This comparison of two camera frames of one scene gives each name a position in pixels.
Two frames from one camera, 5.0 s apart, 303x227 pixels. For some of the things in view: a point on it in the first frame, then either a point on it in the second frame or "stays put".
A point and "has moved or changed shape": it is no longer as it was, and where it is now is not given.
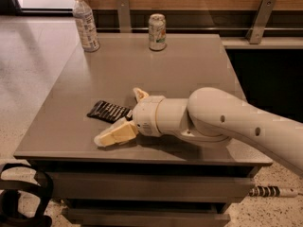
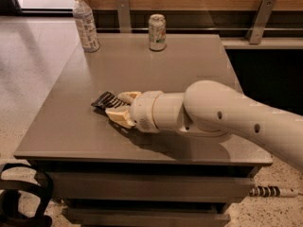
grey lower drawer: x=147 y=217 stays put
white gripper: x=145 y=115 -> x=142 y=110
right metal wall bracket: x=259 y=23 stays put
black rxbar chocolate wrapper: x=108 y=113 has moved or changed shape
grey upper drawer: x=151 y=186 stays put
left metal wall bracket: x=123 y=9 stays put
